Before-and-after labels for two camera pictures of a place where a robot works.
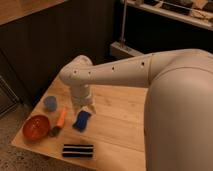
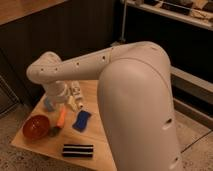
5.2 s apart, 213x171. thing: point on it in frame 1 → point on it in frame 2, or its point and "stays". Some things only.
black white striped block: [78, 151] stays
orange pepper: [55, 130] stays
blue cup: [50, 103] stays
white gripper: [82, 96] → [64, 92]
